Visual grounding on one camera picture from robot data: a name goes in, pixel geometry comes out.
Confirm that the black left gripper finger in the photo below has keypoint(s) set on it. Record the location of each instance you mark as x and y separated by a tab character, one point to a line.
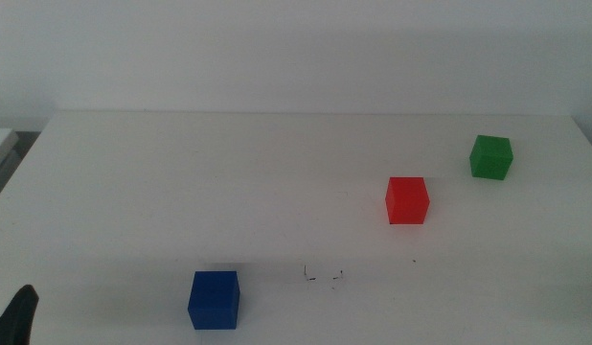
15	318

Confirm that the blue cube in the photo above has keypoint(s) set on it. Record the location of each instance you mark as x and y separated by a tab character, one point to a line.
213	302

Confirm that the red cube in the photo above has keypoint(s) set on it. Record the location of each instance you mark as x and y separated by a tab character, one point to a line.
407	201

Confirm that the green cube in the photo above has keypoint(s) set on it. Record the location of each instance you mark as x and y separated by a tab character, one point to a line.
491	158

